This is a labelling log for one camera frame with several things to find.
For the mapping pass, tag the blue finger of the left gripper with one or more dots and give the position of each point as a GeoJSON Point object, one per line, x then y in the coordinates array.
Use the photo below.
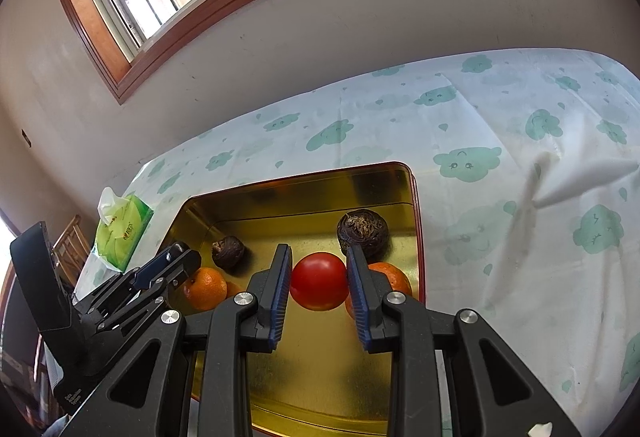
{"type": "Point", "coordinates": [117, 291]}
{"type": "Point", "coordinates": [186, 265]}

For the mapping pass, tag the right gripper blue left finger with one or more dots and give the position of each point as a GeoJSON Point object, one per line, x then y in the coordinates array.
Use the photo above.
{"type": "Point", "coordinates": [270, 288]}

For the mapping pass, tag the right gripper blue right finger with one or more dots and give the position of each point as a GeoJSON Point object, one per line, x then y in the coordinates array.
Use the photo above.
{"type": "Point", "coordinates": [368, 289]}

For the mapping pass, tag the small orange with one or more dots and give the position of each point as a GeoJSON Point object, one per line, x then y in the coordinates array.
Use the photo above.
{"type": "Point", "coordinates": [205, 289]}

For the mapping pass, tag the red tomato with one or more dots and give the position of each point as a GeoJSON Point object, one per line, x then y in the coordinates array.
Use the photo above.
{"type": "Point", "coordinates": [319, 282]}

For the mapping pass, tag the small dark wrinkled fruit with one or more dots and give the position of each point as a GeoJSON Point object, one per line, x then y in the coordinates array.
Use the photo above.
{"type": "Point", "coordinates": [229, 254]}

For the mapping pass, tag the large dark wrinkled fruit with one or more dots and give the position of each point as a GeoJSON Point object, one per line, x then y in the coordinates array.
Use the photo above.
{"type": "Point", "coordinates": [367, 229]}

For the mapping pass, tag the green tissue pack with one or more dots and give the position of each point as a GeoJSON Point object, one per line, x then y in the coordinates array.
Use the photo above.
{"type": "Point", "coordinates": [123, 220]}

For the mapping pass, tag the wooden chair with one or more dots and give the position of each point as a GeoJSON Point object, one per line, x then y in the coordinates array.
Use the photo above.
{"type": "Point", "coordinates": [71, 250]}

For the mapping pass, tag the red gold toffee tin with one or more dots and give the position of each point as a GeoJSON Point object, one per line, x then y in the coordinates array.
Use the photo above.
{"type": "Point", "coordinates": [319, 381]}

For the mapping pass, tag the white cloud-pattern tablecloth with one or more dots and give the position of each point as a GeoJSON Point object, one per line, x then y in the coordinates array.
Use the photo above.
{"type": "Point", "coordinates": [527, 165]}

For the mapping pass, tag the dark wall socket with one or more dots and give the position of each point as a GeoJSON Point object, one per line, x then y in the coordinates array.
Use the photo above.
{"type": "Point", "coordinates": [26, 138]}

